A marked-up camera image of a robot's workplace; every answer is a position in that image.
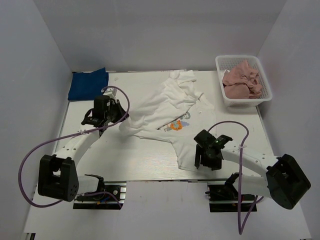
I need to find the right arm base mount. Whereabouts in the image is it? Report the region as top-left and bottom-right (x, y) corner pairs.
(205, 184), (255, 213)

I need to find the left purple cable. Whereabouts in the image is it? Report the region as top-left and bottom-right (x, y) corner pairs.
(18, 85), (131, 209)

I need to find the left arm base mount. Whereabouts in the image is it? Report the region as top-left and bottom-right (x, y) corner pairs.
(73, 182), (127, 210)

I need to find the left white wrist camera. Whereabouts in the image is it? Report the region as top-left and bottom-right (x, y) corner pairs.
(101, 87), (117, 100)

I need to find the white printed t-shirt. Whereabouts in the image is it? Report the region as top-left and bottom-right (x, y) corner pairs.
(119, 70), (216, 173)

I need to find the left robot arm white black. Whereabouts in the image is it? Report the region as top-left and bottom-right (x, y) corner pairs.
(37, 95), (128, 202)

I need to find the white plastic mesh basket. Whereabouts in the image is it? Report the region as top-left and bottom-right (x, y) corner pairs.
(215, 55), (273, 107)

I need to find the folded blue t-shirt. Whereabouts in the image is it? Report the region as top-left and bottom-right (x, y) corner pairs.
(67, 68), (109, 101)

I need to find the pink t-shirt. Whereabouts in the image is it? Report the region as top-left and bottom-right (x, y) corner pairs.
(222, 60), (263, 99)

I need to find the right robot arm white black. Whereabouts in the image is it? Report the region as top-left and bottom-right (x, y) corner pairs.
(194, 130), (311, 210)

